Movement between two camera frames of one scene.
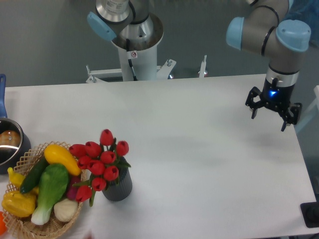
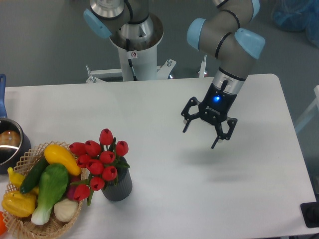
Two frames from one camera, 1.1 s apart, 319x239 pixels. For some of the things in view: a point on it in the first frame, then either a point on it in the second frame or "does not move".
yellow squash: (58, 154) does not move
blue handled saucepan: (14, 143) does not move
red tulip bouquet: (100, 162) does not move
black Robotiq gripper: (279, 97) -> (216, 105)
